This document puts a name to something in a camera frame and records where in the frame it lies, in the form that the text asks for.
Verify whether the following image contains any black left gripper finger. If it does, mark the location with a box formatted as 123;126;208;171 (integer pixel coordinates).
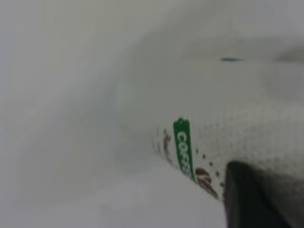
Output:
224;161;293;228

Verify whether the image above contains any white paper coffee cup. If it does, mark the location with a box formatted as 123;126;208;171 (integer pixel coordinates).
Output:
116;38;304;228

